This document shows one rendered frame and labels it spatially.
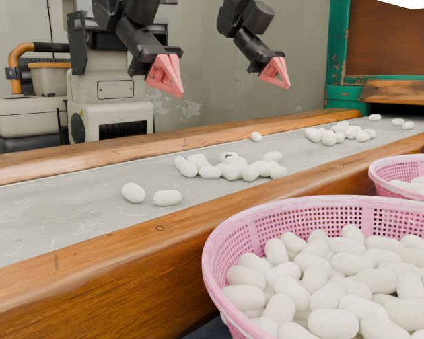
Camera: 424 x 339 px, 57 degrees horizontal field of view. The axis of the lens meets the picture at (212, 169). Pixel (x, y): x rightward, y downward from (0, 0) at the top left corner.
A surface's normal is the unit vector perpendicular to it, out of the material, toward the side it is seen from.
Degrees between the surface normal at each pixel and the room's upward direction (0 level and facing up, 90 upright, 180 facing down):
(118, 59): 98
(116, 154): 45
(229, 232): 75
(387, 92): 67
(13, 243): 0
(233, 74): 90
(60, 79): 92
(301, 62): 90
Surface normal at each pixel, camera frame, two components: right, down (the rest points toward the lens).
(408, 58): -0.72, 0.17
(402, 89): -0.67, -0.22
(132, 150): 0.49, -0.57
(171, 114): 0.67, 0.17
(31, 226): -0.01, -0.97
